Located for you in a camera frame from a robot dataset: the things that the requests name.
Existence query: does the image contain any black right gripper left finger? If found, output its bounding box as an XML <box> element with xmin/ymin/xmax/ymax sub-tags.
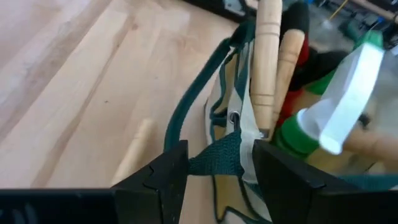
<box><xmin>113</xmin><ymin>139</ymin><xmax>191</xmax><ymax>224</ymax></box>

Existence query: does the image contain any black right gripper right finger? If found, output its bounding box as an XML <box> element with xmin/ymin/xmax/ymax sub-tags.
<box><xmin>251</xmin><ymin>139</ymin><xmax>325</xmax><ymax>224</ymax></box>

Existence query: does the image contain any beige green canvas gardening bag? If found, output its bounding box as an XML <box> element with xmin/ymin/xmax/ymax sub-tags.
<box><xmin>164</xmin><ymin>17</ymin><xmax>398</xmax><ymax>224</ymax></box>

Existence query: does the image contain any white green spray bottle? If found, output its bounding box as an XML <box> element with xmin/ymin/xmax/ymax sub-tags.
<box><xmin>273</xmin><ymin>29</ymin><xmax>386</xmax><ymax>175</ymax></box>

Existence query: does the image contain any three-tine hand cultivator wooden handle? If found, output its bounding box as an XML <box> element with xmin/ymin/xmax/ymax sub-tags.
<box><xmin>249</xmin><ymin>0</ymin><xmax>284</xmax><ymax>133</ymax></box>

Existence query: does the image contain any small hand rake wooden handle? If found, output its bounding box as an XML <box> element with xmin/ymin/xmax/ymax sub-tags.
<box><xmin>109</xmin><ymin>118</ymin><xmax>155</xmax><ymax>187</ymax></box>

